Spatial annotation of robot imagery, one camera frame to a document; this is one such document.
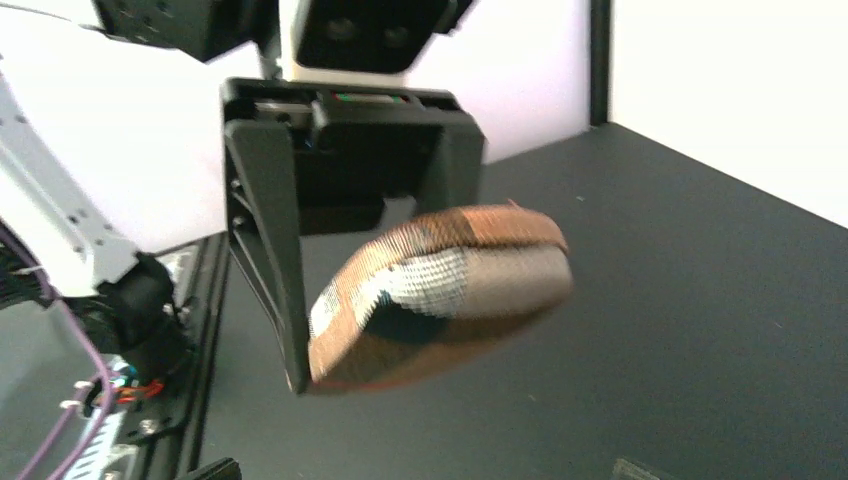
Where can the black aluminium frame rail front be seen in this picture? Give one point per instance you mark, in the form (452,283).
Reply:
(167,430)

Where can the left rear frame post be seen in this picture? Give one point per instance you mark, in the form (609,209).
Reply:
(600,35)

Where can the white slotted cable duct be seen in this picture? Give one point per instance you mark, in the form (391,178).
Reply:
(106,457)

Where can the brown plaid glasses case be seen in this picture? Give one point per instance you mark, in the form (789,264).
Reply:
(433,293)

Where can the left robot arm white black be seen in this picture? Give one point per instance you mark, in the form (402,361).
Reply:
(102,137)

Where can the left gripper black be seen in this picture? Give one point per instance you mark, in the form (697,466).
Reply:
(319,159)

